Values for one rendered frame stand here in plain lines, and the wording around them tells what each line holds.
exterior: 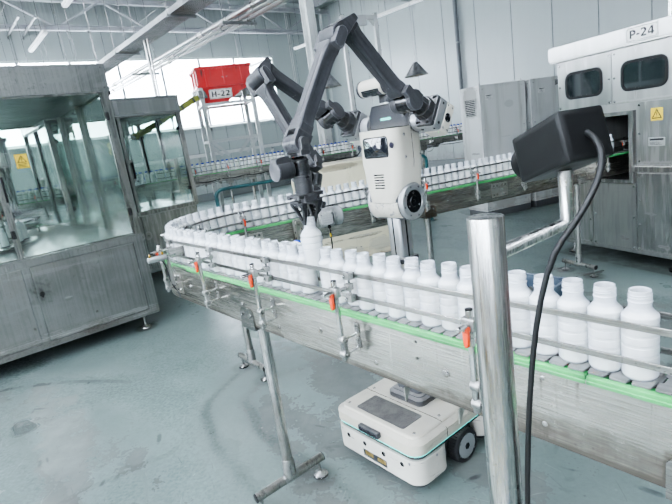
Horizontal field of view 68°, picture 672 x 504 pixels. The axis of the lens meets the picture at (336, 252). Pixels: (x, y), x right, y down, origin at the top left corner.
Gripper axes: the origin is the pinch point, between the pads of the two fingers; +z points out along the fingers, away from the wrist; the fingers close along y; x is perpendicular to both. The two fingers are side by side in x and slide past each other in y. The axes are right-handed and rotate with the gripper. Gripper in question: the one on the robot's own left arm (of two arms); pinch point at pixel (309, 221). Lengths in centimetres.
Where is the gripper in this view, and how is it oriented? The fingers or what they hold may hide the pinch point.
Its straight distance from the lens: 159.0
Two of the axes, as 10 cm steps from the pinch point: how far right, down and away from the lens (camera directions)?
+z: 1.5, 9.6, 2.3
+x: -6.4, -0.9, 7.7
